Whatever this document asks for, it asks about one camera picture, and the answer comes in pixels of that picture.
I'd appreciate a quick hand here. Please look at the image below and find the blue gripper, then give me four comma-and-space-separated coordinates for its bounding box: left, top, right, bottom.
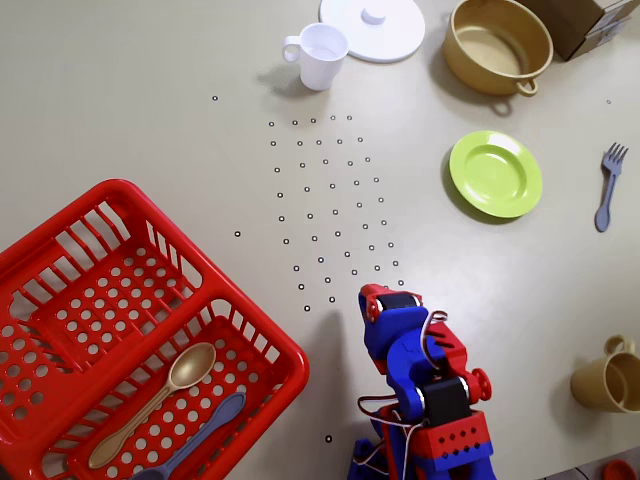
357, 283, 435, 421

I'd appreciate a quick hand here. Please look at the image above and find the green plastic plate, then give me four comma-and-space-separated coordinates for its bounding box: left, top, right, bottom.
448, 130, 544, 220

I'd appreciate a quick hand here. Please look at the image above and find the red plastic dish rack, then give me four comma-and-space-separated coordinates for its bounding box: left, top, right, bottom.
0, 178, 311, 480

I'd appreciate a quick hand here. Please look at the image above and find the blue-grey plastic spoon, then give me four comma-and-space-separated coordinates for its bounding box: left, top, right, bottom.
128, 392, 248, 480

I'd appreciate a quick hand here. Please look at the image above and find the gold plastic spoon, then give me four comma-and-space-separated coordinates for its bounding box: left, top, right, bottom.
88, 342, 218, 470

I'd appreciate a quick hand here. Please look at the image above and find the beige plastic mug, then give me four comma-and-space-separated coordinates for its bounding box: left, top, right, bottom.
570, 333, 640, 414

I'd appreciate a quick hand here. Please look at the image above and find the white plastic cup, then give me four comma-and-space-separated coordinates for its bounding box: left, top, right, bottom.
282, 22, 350, 92

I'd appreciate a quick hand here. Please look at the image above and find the gold plastic pot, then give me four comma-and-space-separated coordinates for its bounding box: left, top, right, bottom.
442, 0, 555, 98

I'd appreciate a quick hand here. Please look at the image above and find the blue-grey plastic fork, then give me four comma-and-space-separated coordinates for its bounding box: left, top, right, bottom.
594, 142, 630, 234

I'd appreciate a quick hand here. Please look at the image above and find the white round pot lid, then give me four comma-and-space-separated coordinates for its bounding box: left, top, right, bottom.
318, 0, 427, 64

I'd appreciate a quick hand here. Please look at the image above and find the red round object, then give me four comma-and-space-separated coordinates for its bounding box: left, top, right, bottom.
602, 459, 639, 480

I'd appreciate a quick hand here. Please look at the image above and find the brown cardboard box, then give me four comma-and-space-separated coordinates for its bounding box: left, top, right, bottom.
514, 0, 634, 62

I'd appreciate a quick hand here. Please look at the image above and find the red white black servo cable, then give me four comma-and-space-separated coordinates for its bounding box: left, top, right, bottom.
357, 396, 431, 475
421, 309, 450, 374

